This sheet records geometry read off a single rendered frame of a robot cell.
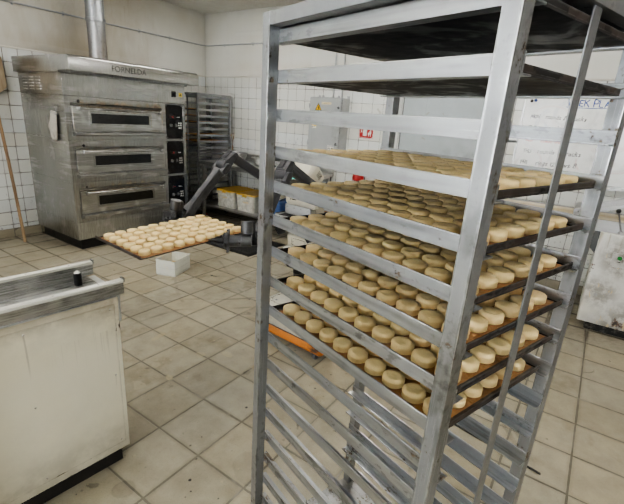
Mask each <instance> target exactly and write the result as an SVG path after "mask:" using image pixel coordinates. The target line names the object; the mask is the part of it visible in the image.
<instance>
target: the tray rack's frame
mask: <svg viewBox="0 0 624 504"><path fill-rule="evenodd" d="M409 1H413V0H307V1H303V2H300V3H296V4H292V5H289V6H285V7H282V8H278V9H275V10H271V11H270V25H273V26H277V27H280V29H281V28H286V27H291V26H296V25H300V24H305V23H310V22H314V21H319V20H324V19H329V18H333V17H338V16H343V15H347V14H352V13H357V12H361V11H366V10H371V9H376V8H380V7H385V6H390V5H394V4H399V3H404V2H409ZM535 1H536V0H503V3H502V8H501V14H500V19H499V25H498V30H497V36H496V41H495V47H494V52H493V58H492V63H491V69H490V74H489V80H488V85H487V91H486V96H485V102H484V107H483V113H482V118H481V123H480V129H479V134H478V140H477V145H476V151H475V156H474V162H473V167H472V173H471V178H470V184H469V189H468V195H467V200H466V206H465V211H464V217H463V222H462V228H461V233H460V239H459V244H458V250H457V255H456V260H455V266H454V271H453V277H452V282H451V288H450V293H449V299H448V304H447V310H446V315H445V321H444V326H443V332H442V337H441V343H440V348H439V354H438V359H437V365H436V370H435V376H434V381H433V387H432V392H431V397H430V403H429V408H428V414H427V419H426V425H425V430H424V436H423V441H422V447H421V452H420V458H419V463H418V469H417V474H416V480H415V485H414V491H413V496H412V502H411V504H433V502H434V497H435V492H436V487H437V482H438V477H439V472H440V467H441V462H442V458H443V453H444V448H445V443H446V438H447V433H448V428H449V423H450V418H451V413H452V408H453V404H454V399H455V394H456V389H457V384H458V379H459V374H460V369H461V364H462V359H463V355H464V350H465V345H466V340H467V335H468V330H469V325H470V320H471V315H472V310H473V305H474V301H475V296H476V291H477V286H478V281H479V276H480V271H481V266H482V261H483V256H484V252H485V247H486V242H487V237H488V232H489V227H490V222H491V217H492V212H493V207H494V202H495V198H496V193H497V188H498V183H499V178H500V173H501V168H502V163H503V158H504V153H505V149H506V144H507V139H508V134H509V129H510V124H511V119H512V114H513V109H514V104H515V99H516V95H517V90H518V85H519V80H520V75H521V70H522V65H523V60H524V55H525V50H526V46H527V41H528V36H529V31H530V26H531V21H532V16H533V11H534V6H535ZM560 1H562V2H564V3H566V4H568V5H570V6H572V7H574V8H576V9H578V10H580V11H582V12H584V13H586V14H588V15H590V16H591V18H590V23H589V27H588V31H587V35H586V39H585V43H584V47H583V51H582V56H581V60H580V64H579V68H578V72H577V76H576V80H575V84H574V89H573V93H572V97H571V101H570V105H569V109H568V113H567V117H566V122H565V126H564V130H563V134H562V138H561V142H560V146H559V150H558V155H557V159H556V163H555V167H554V171H553V175H552V179H551V183H550V188H549V192H548V196H547V200H546V204H545V208H544V212H543V216H542V220H541V225H540V229H539V233H538V237H537V241H536V245H535V249H534V253H533V258H532V262H531V266H530V270H529V274H528V278H527V282H526V286H525V291H524V295H523V299H522V303H521V307H520V311H519V315H518V319H517V324H516V328H515V332H514V336H513V340H512V344H511V348H510V352H509V357H508V361H507V365H506V369H505V373H504V377H503V381H502V385H501V390H500V394H499V398H498V402H497V406H496V410H495V414H494V418H493V423H492V427H491V431H490V435H489V439H488V443H487V447H486V451H485V455H484V460H483V464H482V468H481V472H480V476H479V480H478V484H477V488H476V493H475V497H474V501H473V504H479V503H480V499H481V495H482V491H483V487H484V483H485V479H486V475H487V471H488V467H489V463H490V459H491V455H492V451H493V447H494V443H495V439H496V435H497V431H498V427H499V423H500V419H501V415H502V411H503V407H504V403H505V399H506V395H507V391H508V387H509V383H510V379H511V375H512V371H513V367H514V363H515V359H516V355H517V351H518V347H519V343H520V339H521V335H522V331H523V327H524V323H525V319H526V315H527V311H528V307H529V303H530V299H531V295H532V291H533V287H534V282H535V278H536V274H537V270H538V266H539V262H540V258H541V254H542V250H543V246H544V242H545V238H546V234H547V230H548V226H549V222H550V218H551V214H552V210H553V206H554V202H555V198H556V194H557V190H558V186H559V182H560V178H561V174H562V170H563V166H564V162H565V158H566V154H567V150H568V146H569V142H570V138H571V134H572V130H573V126H574V122H575V118H576V114H577V110H578V106H579V102H580V98H581V94H582V90H583V86H584V82H585V78H586V74H587V70H588V66H589V62H590V58H591V54H592V50H593V46H594V42H595V38H596V33H597V29H598V25H599V21H602V22H604V23H606V24H608V25H610V26H612V27H614V28H616V29H617V30H619V31H621V32H623V33H624V0H560ZM614 83H624V50H623V52H622V56H621V60H620V63H619V67H618V71H617V75H616V78H615V82H614ZM623 129H624V99H610V100H609V104H608V108H607V112H606V115H605V119H604V123H603V126H602V130H609V131H618V132H617V136H616V140H615V143H614V146H601V145H597V149H596V152H595V156H594V160H593V164H592V167H591V171H590V174H594V175H602V176H605V179H604V182H603V186H602V189H601V190H600V191H593V190H587V189H585V193H584V197H583V201H582V204H581V208H580V212H579V215H580V216H585V217H590V218H593V221H592V225H591V228H590V232H586V233H582V232H578V231H574V234H573V238H572V241H571V245H570V249H569V252H568V254H570V255H574V256H578V257H581V258H582V260H581V264H580V267H579V270H578V271H576V272H570V271H567V270H566V271H563V275H562V278H561V282H560V286H559V290H558V291H561V292H564V293H567V294H570V295H572V296H571V299H570V303H569V306H568V307H567V308H565V309H560V308H557V307H556V308H554V309H553V312H552V315H551V319H550V323H549V325H550V326H553V327H555V328H558V329H560V330H562V331H561V335H560V338H559V342H557V343H555V344H554V345H553V344H551V343H548V342H547V343H545V344H544V345H543V349H542V353H541V356H540V358H542V359H544V360H546V361H548V362H551V363H552V367H551V370H550V374H549V375H547V376H546V377H542V376H540V375H538V374H536V375H535V379H534V382H533V386H532V389H534V390H535V391H537V392H539V393H541V394H543V399H542V402H541V405H540V406H539V407H537V408H536V409H535V408H533V407H531V406H529V405H528V404H527V408H526V412H525V416H524V418H525V419H527V420H528V421H530V422H532V423H533V424H535V427H534V431H533V434H532V435H531V436H530V437H529V438H525V437H524V436H522V435H521V434H519V438H518V442H517V445H516V446H517V447H519V448H521V449H522V450H524V451H525V452H527V456H526V459H525V462H524V463H523V464H522V465H521V466H520V467H519V466H518V465H516V464H515V463H513V462H512V464H511V467H510V471H509V472H510V473H511V474H512V475H514V476H515V477H517V478H518V479H519V484H518V487H517V489H516V490H515V491H514V492H513V493H511V492H510V491H508V490H507V489H505V490H504V493H503V497H502V498H504V499H505V500H506V501H508V502H509V503H510V504H517V501H518V497H519V493H520V490H521V486H522V483H523V479H524V476H525V472H526V469H527V465H528V462H529V458H530V455H531V451H532V448H533V444H534V441H535V437H536V434H537V430H538V427H539V423H540V420H541V416H542V413H543V409H544V406H545V402H546V399H547V395H548V392H549V388H550V385H551V381H552V378H553V374H554V371H555V367H556V364H557V360H558V357H559V353H560V350H561V346H562V343H563V339H564V336H565V332H566V329H567V325H568V322H569V318H570V315H571V311H572V308H573V304H574V301H575V297H576V294H577V290H578V287H579V283H580V280H581V276H582V273H583V269H584V266H585V262H586V259H587V255H588V252H589V248H590V245H591V241H592V238H593V234H594V231H595V227H596V223H597V220H598V216H599V213H600V209H601V206H602V202H603V199H604V195H605V192H606V188H607V185H608V181H609V178H610V174H611V171H612V167H613V164H614V160H615V157H616V153H617V150H618V146H619V143H620V139H621V136H622V132H623ZM338 482H339V483H340V484H341V485H342V486H343V487H344V488H345V489H346V490H347V491H348V492H349V493H350V495H351V496H352V497H353V498H354V499H355V500H356V501H357V502H358V503H359V504H375V503H374V502H373V500H372V499H371V498H370V497H369V496H368V495H367V494H366V493H365V492H364V491H363V490H362V489H361V488H360V487H359V486H358V485H357V484H356V483H355V482H354V481H353V480H352V481H350V482H349V483H347V481H346V480H345V479H344V478H343V479H341V480H339V481H338Z"/></svg>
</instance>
